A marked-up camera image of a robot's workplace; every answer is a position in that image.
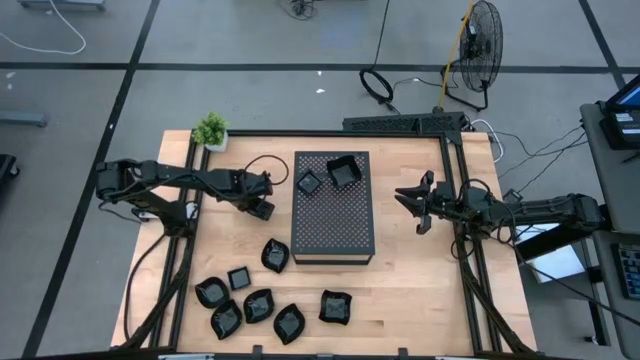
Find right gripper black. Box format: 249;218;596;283
393;170;455;236

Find small black square plate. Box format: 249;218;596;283
296;169;324;197
227;265;253;292
248;197;277;222

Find black leaf-shaped plate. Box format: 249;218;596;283
194;276;231;310
272;302;307;346
242;288;276;325
210;298;244;341
260;237;291;275

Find black wavy square plate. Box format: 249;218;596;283
318;289;354;326
326;154;363;189

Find green plant in white pot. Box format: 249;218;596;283
192;111;231;153

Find black perforated tray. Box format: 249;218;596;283
342;111;466;135

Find black perforated metal shelf riser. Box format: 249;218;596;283
290;150;377;266

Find white box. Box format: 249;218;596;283
512;222;587;285

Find black support beam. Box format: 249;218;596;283
514;219;614;262

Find black floor fan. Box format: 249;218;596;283
442;0;505;112

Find grey desk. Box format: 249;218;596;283
592;229;640;360
579;102;640;236

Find black laptop with screen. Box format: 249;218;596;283
598;74;640;151

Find black keypad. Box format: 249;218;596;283
613;243;640;301

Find grey floor bar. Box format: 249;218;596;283
0;110;49;129

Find black floor object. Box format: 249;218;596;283
0;153;21;181

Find black coiled floor cable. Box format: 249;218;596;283
358;68;401;115

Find yellow hanging cable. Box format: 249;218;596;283
439;0;476;109

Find black cable bundle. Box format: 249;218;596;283
277;0;319;21

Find white floor cable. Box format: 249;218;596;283
0;0;88;56

